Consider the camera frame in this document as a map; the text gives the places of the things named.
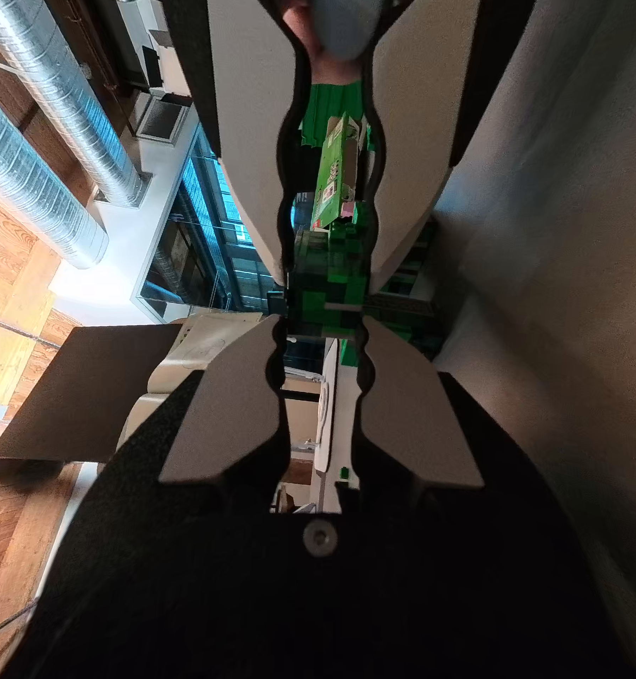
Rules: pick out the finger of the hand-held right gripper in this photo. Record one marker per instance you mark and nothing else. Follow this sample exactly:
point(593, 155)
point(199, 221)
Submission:
point(424, 106)
point(249, 106)

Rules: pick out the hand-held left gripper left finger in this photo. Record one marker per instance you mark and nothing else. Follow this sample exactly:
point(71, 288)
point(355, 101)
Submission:
point(227, 408)

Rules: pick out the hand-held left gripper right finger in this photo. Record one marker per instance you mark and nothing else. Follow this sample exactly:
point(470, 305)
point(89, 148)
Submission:
point(418, 419)

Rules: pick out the large green lego assembly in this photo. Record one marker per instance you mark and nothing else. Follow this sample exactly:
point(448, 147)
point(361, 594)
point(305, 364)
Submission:
point(328, 286)

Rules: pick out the green cardboard lego box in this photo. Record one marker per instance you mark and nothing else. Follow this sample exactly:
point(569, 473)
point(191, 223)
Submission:
point(331, 159)

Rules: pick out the person's right hand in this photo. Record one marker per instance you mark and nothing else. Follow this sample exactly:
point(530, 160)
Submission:
point(333, 71)

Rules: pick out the green ribbed plastic box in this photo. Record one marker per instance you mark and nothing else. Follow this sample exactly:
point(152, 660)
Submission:
point(323, 106)

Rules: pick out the open instruction booklet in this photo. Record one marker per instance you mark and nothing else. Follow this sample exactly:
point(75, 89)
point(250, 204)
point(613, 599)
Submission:
point(212, 334)

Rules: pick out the white ceiling air unit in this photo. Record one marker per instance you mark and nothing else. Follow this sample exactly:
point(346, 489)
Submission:
point(158, 79)

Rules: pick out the white flat pad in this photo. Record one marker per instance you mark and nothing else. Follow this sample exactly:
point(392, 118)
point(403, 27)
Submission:
point(326, 403)

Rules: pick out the large glass window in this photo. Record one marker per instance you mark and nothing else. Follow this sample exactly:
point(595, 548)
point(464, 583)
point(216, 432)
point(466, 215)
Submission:
point(201, 212)

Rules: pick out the brown board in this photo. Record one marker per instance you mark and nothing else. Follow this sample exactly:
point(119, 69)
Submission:
point(84, 392)

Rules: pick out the silver ventilation duct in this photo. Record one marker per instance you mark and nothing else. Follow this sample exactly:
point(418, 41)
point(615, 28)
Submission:
point(31, 191)
point(68, 90)

